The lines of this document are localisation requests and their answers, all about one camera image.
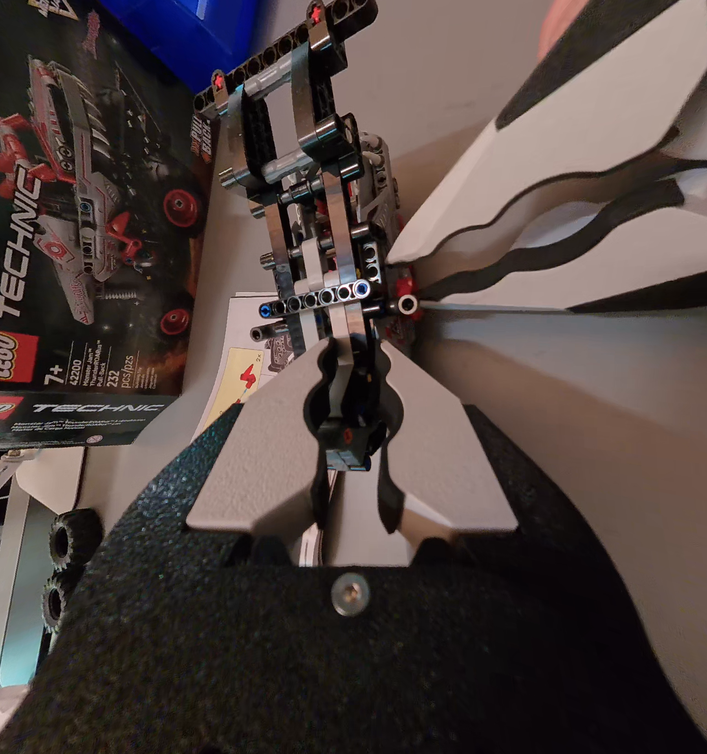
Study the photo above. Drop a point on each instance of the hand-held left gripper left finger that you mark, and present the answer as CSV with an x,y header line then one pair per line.
x,y
247,471

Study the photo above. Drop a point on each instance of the dark toy set box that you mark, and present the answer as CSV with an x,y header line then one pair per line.
x,y
94,235

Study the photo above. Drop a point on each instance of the blue plastic bin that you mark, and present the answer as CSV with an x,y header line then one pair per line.
x,y
182,29

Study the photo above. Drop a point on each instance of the toy vehicle model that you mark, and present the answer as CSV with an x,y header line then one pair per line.
x,y
306,176

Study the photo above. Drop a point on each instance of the grey desk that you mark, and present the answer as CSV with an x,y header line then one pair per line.
x,y
565,412

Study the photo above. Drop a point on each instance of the black toy tire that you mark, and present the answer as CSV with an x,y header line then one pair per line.
x,y
73,539
62,601

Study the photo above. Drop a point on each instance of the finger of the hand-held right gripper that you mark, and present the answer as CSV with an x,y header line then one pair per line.
x,y
565,129
654,247

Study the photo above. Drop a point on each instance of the instruction booklet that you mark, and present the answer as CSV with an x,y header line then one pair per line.
x,y
235,330

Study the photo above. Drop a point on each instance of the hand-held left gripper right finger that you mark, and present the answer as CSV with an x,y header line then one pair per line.
x,y
453,471

